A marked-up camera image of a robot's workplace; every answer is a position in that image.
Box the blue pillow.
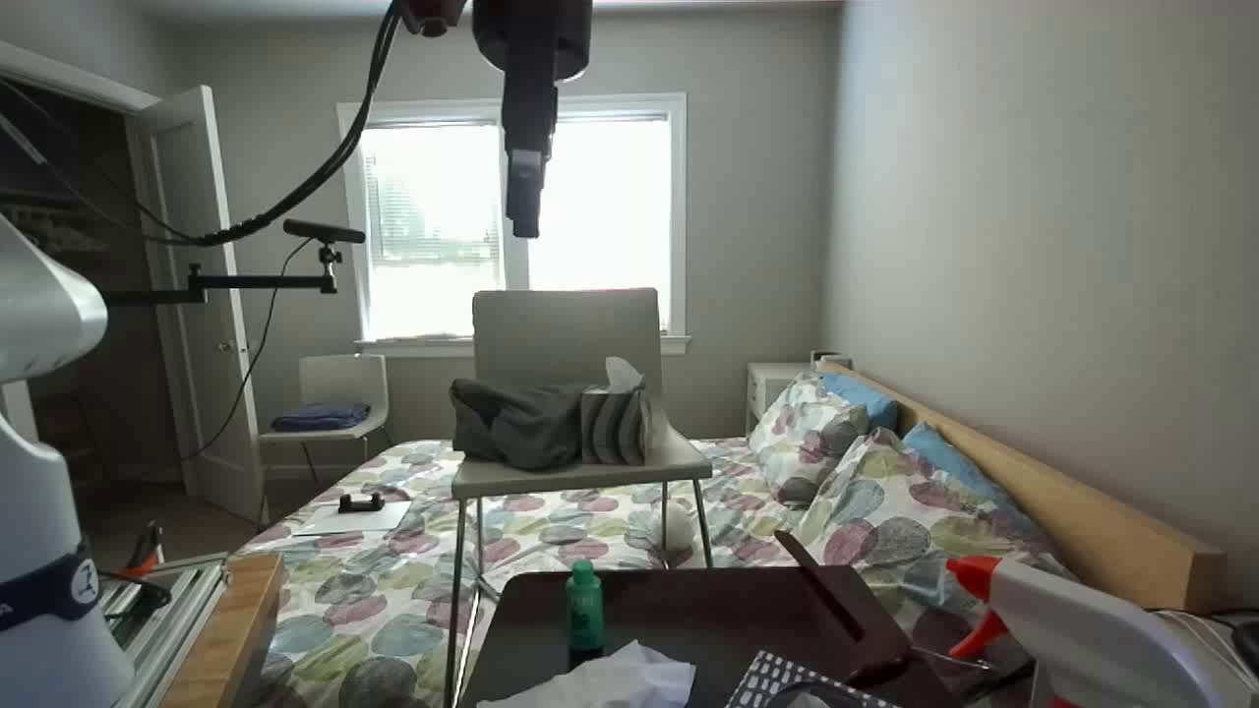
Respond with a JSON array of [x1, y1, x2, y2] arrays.
[[821, 372, 1007, 504]]

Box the white side chair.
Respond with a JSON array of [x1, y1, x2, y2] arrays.
[[258, 353, 389, 447]]

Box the black white patterned tissue box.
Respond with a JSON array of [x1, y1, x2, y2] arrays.
[[725, 648, 895, 708]]

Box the white door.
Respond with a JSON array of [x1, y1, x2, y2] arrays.
[[125, 87, 267, 521]]

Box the brown wooden stick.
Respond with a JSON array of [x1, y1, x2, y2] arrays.
[[776, 529, 907, 689]]

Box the green plastic box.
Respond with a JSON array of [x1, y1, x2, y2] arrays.
[[565, 558, 604, 663]]

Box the white nightstand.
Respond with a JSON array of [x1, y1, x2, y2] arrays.
[[746, 360, 805, 422]]

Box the wooden headboard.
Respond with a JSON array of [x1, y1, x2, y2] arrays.
[[859, 372, 1227, 612]]

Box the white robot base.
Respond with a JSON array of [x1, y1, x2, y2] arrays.
[[0, 221, 132, 708]]

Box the bed with floral bedspread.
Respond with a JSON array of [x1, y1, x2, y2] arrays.
[[230, 432, 842, 708]]

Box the floral pillow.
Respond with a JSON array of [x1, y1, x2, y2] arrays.
[[746, 376, 1055, 622]]

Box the window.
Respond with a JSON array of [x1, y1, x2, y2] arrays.
[[347, 95, 689, 346]]

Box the crumpled white tissue paper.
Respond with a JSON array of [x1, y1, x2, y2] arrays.
[[474, 641, 695, 708]]

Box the small black device on bed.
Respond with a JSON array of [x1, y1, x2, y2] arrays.
[[337, 490, 386, 513]]

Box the black cable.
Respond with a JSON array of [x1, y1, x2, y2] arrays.
[[131, 5, 405, 251]]

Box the black camera arm mount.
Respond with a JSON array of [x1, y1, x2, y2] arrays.
[[106, 217, 369, 315]]

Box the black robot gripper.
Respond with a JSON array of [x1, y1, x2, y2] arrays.
[[473, 0, 594, 238]]

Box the white spray bottle red trigger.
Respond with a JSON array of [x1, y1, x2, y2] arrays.
[[949, 555, 1259, 708]]

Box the grey folded clothes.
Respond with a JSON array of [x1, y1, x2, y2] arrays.
[[449, 357, 645, 470]]

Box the blue cushion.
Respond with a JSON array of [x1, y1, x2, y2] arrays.
[[272, 401, 369, 432]]

